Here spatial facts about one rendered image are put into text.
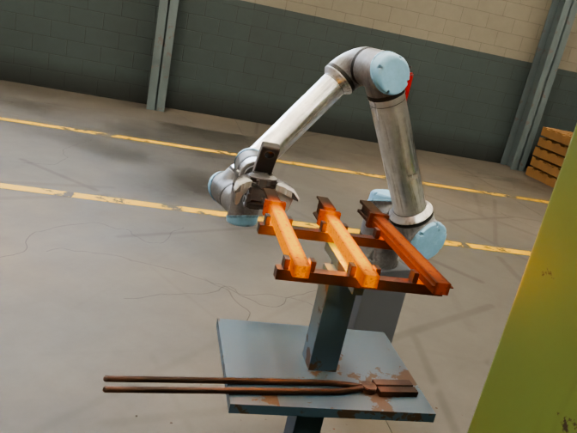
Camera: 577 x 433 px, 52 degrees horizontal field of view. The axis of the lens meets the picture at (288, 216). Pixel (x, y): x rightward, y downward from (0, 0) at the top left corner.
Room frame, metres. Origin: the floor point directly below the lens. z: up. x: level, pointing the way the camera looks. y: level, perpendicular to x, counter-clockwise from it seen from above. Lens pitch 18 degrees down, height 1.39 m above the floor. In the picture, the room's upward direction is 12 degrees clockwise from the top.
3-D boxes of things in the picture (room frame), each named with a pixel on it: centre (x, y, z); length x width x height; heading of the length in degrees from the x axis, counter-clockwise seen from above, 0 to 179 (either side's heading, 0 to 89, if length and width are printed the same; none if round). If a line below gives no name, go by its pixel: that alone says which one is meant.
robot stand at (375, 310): (2.15, -0.35, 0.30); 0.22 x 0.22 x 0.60; 34
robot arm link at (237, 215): (1.64, 0.14, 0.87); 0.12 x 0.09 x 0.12; 33
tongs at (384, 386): (0.95, -0.03, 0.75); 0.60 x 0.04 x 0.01; 109
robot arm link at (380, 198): (2.14, -0.36, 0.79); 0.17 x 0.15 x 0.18; 33
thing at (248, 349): (1.08, -0.12, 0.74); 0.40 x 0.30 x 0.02; 105
